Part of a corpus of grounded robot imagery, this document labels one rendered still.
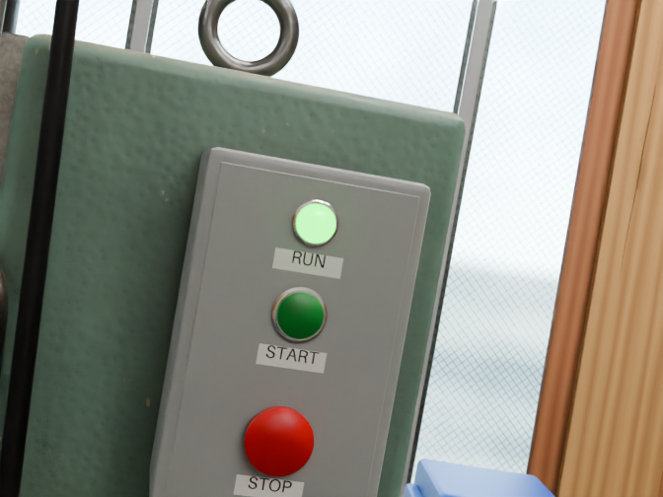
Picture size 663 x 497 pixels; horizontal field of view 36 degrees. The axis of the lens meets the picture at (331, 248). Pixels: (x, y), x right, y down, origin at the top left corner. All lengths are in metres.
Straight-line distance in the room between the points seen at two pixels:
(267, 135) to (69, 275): 0.12
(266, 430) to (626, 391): 1.43
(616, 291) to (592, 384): 0.16
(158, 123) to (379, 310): 0.14
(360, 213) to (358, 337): 0.05
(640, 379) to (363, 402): 1.41
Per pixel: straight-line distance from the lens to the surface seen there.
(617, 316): 1.82
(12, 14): 0.61
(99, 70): 0.50
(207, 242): 0.44
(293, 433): 0.44
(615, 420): 1.84
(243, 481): 0.46
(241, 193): 0.43
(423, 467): 1.29
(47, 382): 0.51
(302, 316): 0.44
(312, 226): 0.43
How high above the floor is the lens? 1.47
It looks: 3 degrees down
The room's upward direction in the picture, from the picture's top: 10 degrees clockwise
